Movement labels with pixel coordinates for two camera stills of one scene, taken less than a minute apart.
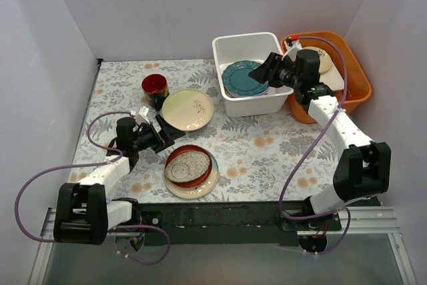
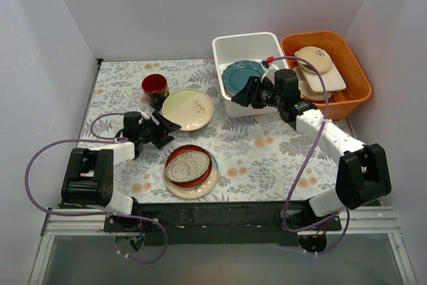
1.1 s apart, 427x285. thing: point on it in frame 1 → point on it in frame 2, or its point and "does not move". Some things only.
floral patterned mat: [273, 158] does not move
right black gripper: [273, 69] → [253, 90]
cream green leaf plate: [187, 109] does not move
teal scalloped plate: [236, 79] does not move
